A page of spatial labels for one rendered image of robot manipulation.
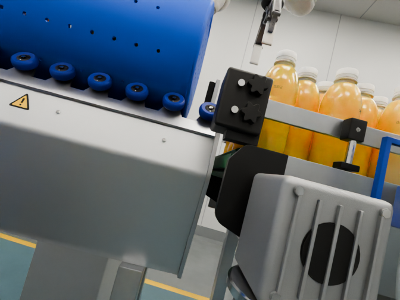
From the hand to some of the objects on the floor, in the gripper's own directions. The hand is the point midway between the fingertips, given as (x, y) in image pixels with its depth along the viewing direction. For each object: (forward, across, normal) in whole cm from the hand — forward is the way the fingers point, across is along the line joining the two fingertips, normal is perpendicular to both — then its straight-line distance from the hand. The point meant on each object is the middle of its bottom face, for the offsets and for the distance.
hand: (260, 52), depth 78 cm
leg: (+126, +24, -19) cm, 130 cm away
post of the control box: (+126, -12, +8) cm, 127 cm away
